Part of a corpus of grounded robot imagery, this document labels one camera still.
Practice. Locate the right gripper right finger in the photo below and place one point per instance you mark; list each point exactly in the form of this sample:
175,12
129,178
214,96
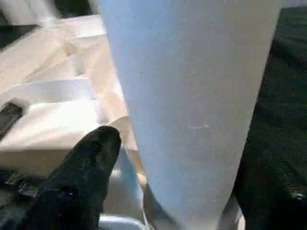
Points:
271,196

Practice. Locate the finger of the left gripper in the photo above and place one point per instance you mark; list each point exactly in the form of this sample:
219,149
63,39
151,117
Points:
9,115

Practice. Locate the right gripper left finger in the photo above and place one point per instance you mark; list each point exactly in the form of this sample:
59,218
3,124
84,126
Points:
76,187

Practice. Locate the white plastic table top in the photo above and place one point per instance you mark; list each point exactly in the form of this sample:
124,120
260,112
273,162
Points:
48,107

